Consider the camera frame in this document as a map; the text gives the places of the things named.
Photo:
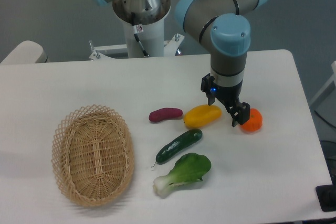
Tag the black device at edge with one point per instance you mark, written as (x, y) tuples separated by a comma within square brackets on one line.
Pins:
[(326, 197)]

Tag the white chair armrest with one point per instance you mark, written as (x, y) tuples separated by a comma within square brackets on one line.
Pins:
[(27, 52)]

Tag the orange tangerine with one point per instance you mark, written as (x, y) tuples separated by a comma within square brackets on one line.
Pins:
[(255, 121)]

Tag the green bok choy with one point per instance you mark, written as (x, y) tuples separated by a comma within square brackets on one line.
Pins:
[(189, 168)]

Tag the purple sweet potato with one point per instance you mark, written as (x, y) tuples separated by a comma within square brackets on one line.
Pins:
[(165, 114)]

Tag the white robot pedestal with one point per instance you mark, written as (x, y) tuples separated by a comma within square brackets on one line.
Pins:
[(143, 29)]

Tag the white furniture leg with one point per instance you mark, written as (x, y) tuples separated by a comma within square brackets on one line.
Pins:
[(327, 88)]

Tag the dark green cucumber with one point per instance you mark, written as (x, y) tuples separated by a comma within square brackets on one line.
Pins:
[(180, 143)]

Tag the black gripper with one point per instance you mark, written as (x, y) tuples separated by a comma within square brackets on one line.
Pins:
[(229, 97)]

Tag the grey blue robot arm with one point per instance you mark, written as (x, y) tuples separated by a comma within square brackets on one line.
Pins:
[(219, 26)]

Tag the yellow bell pepper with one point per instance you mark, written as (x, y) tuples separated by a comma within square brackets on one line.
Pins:
[(202, 115)]

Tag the woven wicker basket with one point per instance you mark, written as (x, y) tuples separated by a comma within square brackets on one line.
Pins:
[(92, 156)]

